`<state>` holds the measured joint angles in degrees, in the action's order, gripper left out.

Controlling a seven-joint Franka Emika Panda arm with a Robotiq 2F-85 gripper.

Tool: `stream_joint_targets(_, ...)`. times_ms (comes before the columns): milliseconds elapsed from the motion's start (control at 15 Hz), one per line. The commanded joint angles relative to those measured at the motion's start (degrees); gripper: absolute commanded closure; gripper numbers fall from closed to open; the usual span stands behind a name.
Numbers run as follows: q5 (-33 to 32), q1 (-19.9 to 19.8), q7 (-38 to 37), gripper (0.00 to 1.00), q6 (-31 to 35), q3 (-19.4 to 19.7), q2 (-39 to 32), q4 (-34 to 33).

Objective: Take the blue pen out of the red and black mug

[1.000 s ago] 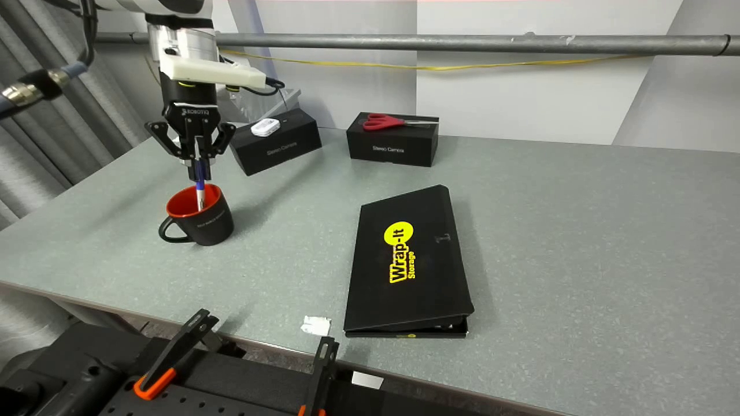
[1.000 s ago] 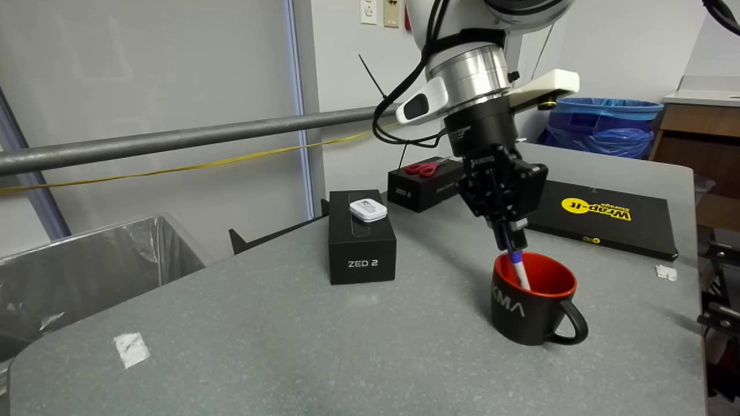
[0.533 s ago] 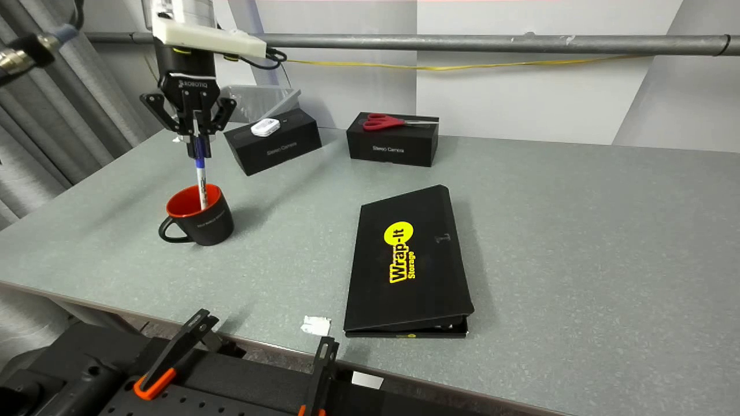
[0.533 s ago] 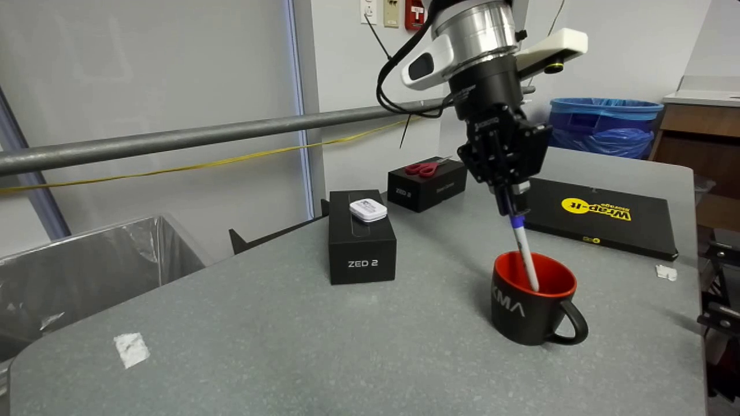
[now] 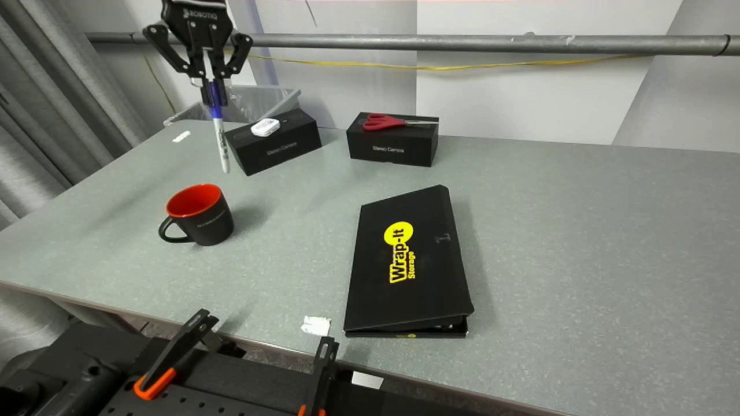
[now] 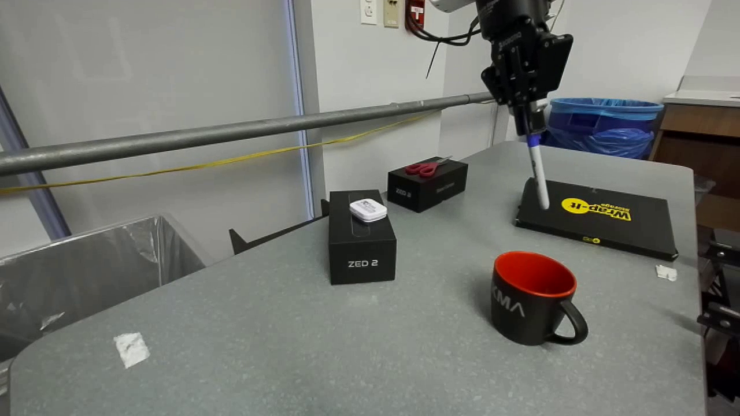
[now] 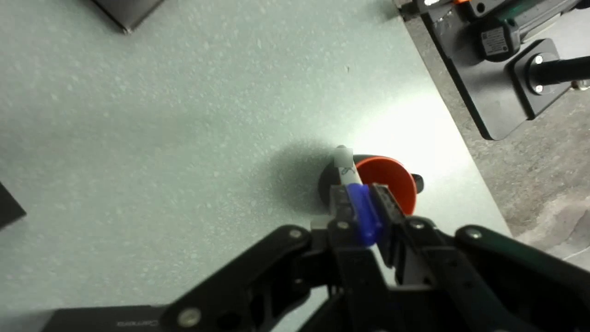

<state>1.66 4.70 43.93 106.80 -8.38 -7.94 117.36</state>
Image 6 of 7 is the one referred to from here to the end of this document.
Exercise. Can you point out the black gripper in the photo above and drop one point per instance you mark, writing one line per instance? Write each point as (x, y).
(516, 66)

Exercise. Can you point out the blue and white pen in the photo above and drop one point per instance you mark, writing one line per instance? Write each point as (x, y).
(538, 176)

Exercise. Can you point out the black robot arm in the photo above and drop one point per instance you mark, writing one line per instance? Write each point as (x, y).
(505, 12)

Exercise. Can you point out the red and black mug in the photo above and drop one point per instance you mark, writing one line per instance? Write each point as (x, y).
(531, 308)

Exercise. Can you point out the bin with blue bag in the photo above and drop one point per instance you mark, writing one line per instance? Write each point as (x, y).
(604, 129)

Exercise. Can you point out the red scissors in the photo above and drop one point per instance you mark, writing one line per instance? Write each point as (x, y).
(424, 167)

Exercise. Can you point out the black flat Wrap-It box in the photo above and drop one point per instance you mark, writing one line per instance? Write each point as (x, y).
(601, 215)

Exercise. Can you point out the black box with scissors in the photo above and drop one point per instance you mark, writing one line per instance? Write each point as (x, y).
(424, 189)

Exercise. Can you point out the brown wooden cabinet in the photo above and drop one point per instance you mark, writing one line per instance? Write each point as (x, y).
(697, 130)

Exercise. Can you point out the small white plastic device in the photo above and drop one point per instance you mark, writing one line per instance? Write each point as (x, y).
(367, 209)

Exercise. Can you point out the small white tape piece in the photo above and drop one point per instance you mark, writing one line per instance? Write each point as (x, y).
(667, 273)

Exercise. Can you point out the black ZED 2 box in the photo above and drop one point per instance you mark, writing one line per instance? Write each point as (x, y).
(361, 246)

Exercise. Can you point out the black equipment beside table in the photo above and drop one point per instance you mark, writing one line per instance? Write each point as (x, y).
(722, 315)

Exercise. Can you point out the small white paper scrap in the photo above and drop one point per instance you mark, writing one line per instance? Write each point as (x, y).
(131, 349)

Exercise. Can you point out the grey bin with clear liner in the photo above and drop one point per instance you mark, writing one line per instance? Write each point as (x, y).
(83, 285)

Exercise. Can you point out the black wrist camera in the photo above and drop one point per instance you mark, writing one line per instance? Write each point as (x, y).
(557, 58)

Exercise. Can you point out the red wall alarm box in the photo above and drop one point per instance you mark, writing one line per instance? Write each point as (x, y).
(416, 15)

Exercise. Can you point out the beige wall switch plate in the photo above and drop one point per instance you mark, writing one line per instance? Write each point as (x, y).
(390, 12)

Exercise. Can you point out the white wall outlet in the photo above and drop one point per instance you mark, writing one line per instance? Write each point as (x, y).
(367, 11)

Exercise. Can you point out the grey metal rail pipe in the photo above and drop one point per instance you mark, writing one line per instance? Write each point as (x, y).
(191, 139)

